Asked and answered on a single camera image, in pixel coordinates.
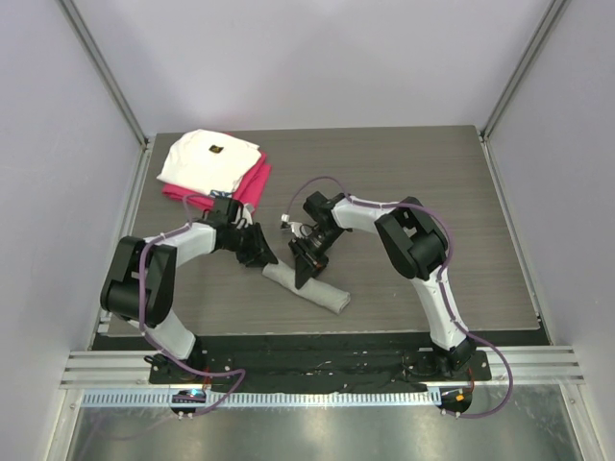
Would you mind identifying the grey cloth napkin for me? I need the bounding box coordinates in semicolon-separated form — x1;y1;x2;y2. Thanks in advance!
261;261;351;315

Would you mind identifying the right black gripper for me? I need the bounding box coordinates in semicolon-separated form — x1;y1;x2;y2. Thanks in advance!
290;226;345;288

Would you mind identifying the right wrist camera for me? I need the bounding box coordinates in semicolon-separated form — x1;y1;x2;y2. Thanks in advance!
280;213;313;238

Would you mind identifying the white folded cloth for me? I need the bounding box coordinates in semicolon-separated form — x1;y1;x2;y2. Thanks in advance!
157;130;263;194

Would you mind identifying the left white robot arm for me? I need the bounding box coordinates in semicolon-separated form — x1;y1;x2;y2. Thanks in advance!
100;198;278;383

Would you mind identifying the pink folded cloth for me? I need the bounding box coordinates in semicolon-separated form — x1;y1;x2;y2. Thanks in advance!
162;148;272;210

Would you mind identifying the aluminium frame rail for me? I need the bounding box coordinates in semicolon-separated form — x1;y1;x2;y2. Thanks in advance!
61;346;584;408

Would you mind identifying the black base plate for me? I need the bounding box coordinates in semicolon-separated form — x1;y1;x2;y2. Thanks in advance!
145;332;492;395

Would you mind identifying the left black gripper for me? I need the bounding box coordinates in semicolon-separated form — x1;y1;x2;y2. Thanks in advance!
225;222;277;267

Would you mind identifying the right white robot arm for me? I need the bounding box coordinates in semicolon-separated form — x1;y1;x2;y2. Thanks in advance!
282;192;476;379

